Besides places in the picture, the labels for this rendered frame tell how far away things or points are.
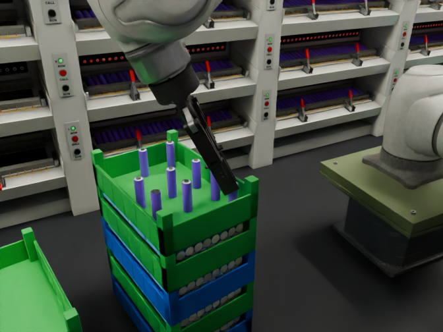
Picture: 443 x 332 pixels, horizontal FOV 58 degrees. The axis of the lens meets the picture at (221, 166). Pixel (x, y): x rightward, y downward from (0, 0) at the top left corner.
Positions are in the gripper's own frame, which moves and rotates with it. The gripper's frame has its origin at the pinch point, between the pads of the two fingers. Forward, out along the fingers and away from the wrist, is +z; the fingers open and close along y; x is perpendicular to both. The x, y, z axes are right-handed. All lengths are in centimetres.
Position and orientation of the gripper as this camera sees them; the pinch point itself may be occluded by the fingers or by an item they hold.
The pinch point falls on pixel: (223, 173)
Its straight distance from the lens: 71.4
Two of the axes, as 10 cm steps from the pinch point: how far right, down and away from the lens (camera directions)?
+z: 4.2, 7.8, 4.6
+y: -1.2, -4.5, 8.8
